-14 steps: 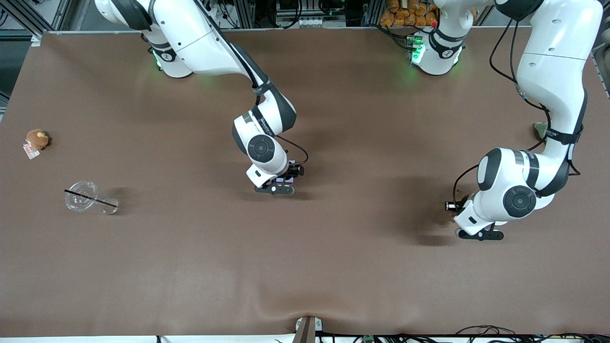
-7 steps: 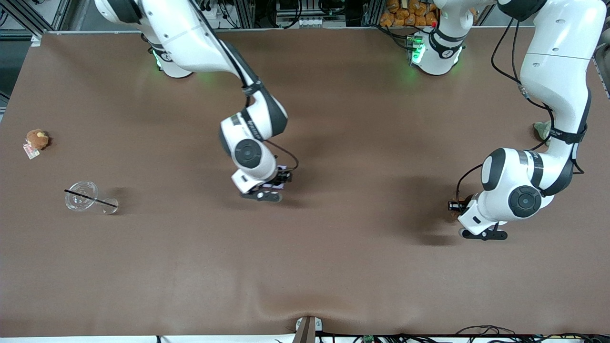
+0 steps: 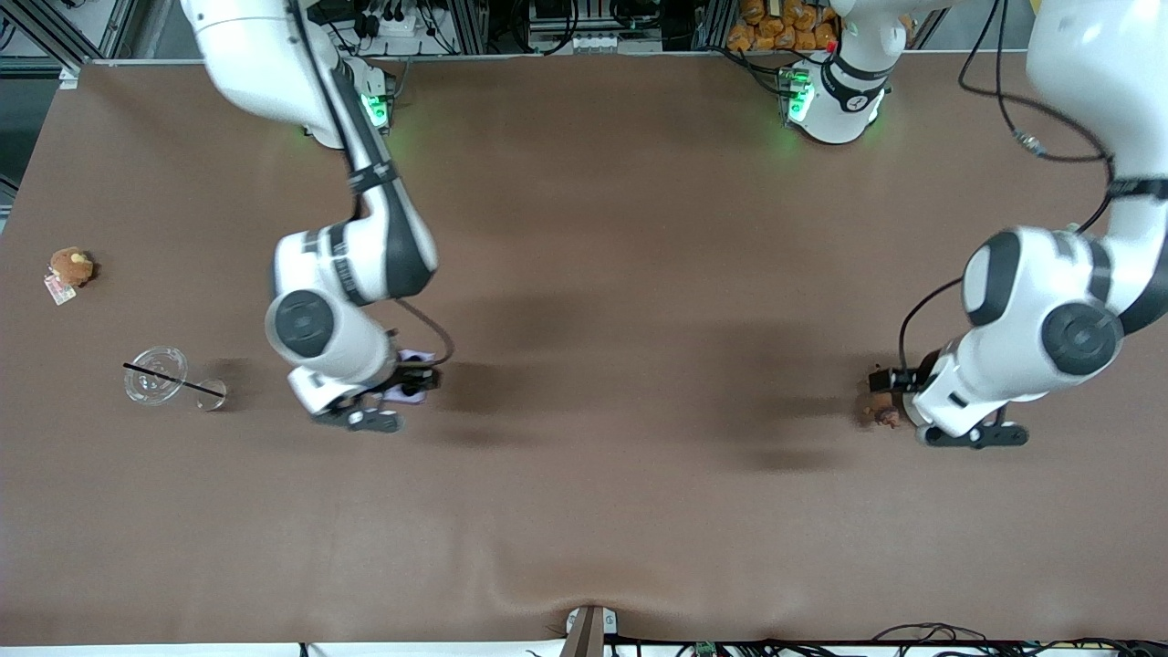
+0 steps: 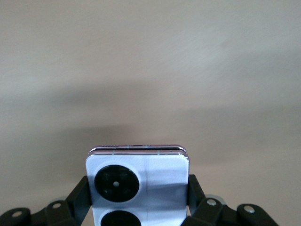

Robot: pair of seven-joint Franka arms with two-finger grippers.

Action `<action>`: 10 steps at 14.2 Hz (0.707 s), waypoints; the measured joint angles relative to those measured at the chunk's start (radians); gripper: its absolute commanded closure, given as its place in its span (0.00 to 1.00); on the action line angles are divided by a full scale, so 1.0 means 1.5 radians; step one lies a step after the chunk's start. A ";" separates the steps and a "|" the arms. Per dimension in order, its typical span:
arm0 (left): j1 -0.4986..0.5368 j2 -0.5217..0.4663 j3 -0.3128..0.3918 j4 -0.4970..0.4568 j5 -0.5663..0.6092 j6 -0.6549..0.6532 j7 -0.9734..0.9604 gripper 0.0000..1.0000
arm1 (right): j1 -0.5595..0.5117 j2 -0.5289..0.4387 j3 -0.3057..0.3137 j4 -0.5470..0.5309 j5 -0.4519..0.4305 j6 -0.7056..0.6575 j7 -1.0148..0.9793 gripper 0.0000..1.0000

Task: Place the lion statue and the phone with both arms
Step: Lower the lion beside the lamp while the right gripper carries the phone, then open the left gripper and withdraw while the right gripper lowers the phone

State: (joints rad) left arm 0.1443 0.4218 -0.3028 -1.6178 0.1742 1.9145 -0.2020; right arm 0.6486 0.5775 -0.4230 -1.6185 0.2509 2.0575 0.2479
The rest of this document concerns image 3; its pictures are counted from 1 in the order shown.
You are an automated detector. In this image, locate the lilac flip phone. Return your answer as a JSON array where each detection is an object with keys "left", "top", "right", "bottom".
[{"left": 381, "top": 349, "right": 437, "bottom": 405}]

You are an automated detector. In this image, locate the black straw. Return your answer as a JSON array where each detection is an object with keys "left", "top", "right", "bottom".
[{"left": 123, "top": 363, "right": 226, "bottom": 399}]

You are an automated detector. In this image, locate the orange plush toy pile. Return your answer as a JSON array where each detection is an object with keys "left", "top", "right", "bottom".
[{"left": 727, "top": 0, "right": 840, "bottom": 53}]

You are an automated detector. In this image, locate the black cable bundle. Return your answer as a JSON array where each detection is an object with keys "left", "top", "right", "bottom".
[{"left": 871, "top": 623, "right": 1168, "bottom": 657}]

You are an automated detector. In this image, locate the aluminium frame rail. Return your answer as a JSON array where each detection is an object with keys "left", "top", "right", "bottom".
[{"left": 0, "top": 0, "right": 138, "bottom": 67}]

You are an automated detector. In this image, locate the brown plush toy with tag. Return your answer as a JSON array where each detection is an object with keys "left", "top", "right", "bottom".
[{"left": 43, "top": 246, "right": 97, "bottom": 307}]

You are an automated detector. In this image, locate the grey metal rack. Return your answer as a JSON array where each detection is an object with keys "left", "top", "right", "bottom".
[{"left": 527, "top": 0, "right": 664, "bottom": 54}]

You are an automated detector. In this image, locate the white power strip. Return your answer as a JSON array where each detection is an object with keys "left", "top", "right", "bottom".
[{"left": 351, "top": 0, "right": 432, "bottom": 37}]

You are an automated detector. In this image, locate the clear plastic cup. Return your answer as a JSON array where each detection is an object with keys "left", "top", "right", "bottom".
[{"left": 123, "top": 345, "right": 229, "bottom": 413}]

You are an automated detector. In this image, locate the brown lion statue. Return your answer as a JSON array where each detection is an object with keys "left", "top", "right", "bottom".
[{"left": 862, "top": 391, "right": 904, "bottom": 430}]

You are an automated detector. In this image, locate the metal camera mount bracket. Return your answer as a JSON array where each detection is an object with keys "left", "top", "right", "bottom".
[{"left": 564, "top": 605, "right": 619, "bottom": 657}]

